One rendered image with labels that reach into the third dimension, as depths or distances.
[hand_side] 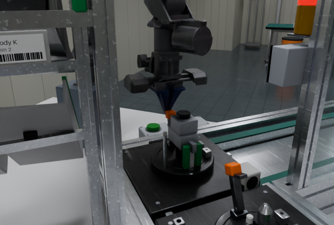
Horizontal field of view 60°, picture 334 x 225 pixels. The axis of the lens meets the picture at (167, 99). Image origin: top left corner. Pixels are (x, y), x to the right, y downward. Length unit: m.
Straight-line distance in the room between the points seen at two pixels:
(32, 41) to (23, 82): 3.11
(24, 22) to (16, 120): 0.21
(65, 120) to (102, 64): 0.19
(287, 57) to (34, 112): 0.41
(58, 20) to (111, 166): 0.16
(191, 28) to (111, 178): 0.34
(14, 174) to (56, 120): 0.48
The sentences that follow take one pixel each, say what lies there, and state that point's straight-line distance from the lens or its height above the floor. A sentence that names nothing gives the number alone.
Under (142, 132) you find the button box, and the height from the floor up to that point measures 0.96.
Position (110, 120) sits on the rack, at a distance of 0.32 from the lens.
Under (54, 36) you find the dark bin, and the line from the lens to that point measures 0.38.
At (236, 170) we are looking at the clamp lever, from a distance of 0.48.
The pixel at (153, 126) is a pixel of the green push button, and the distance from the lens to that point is 0.84.
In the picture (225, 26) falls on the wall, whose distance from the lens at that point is 7.85.
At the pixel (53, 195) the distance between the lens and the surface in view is 0.81.
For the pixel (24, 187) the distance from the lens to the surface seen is 0.86.
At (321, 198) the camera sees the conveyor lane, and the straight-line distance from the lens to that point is 0.74.
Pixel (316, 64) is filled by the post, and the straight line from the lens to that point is 0.57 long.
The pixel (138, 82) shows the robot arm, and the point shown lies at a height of 1.15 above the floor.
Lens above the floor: 1.32
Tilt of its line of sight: 20 degrees down
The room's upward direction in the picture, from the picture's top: straight up
